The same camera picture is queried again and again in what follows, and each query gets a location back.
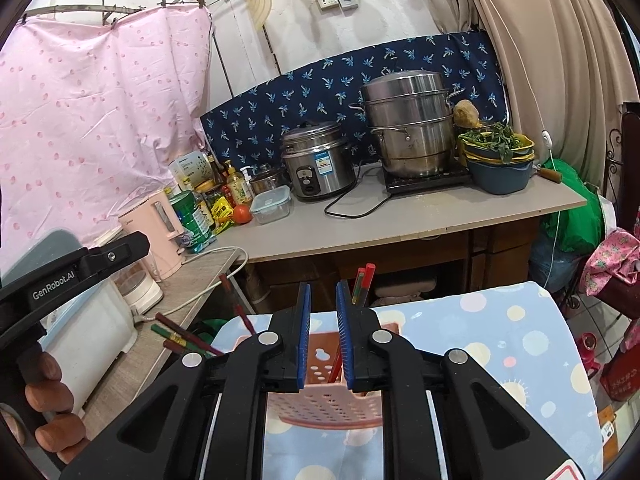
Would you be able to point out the navy patterned cloth backdrop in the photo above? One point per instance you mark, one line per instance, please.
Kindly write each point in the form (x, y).
(248, 129)

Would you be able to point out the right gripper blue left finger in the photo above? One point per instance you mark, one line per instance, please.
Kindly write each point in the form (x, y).
(303, 311)

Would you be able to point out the stainless steel steamer pot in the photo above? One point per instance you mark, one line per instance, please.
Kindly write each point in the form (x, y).
(410, 113)

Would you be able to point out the green plastic bag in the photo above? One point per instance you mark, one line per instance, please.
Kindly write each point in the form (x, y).
(579, 230)

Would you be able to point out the pink floral cloth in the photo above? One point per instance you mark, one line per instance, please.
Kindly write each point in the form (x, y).
(616, 258)

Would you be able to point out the green chopstick group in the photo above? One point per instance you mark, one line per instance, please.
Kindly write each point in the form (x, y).
(358, 285)
(167, 334)

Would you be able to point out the pink electric kettle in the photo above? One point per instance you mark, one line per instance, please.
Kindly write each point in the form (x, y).
(157, 220)

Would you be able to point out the beige curtain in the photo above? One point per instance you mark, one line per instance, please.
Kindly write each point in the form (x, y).
(564, 66)

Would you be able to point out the dark maroon chopstick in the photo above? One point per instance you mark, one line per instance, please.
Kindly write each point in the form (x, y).
(235, 302)
(173, 347)
(165, 322)

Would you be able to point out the black induction cooker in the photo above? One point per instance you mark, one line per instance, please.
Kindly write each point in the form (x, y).
(455, 175)

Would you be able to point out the pink perforated utensil basket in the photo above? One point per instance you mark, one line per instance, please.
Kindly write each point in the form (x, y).
(320, 405)

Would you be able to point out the pink dotted curtain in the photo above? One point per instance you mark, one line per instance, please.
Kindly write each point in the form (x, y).
(93, 116)

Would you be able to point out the red chopstick group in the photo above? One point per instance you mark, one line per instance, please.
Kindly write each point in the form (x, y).
(336, 367)

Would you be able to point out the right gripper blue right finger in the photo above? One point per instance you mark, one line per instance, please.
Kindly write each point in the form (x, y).
(345, 312)

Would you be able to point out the yellow oil bottle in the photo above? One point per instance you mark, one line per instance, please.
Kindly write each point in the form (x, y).
(239, 188)

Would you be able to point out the blue basin with vegetables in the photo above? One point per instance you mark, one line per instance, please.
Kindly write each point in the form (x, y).
(499, 159)

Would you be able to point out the red tomato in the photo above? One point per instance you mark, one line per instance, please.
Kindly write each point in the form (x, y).
(241, 214)

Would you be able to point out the light blue patterned tablecloth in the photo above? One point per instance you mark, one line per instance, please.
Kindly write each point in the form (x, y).
(485, 385)

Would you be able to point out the clear food container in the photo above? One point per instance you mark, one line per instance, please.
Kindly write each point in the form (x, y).
(272, 205)

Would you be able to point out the yellow snack packet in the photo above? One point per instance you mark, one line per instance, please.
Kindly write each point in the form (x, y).
(222, 213)

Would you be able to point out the green bottle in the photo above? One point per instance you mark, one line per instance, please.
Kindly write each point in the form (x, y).
(198, 232)

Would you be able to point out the wooden counter shelf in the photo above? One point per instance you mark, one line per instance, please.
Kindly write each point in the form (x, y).
(489, 235)

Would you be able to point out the person's left hand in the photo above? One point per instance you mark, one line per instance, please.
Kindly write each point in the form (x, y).
(65, 434)

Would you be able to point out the silver rice cooker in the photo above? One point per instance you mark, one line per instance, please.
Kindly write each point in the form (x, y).
(317, 158)

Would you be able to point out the white dish drainer bin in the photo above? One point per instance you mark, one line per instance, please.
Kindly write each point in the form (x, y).
(87, 334)

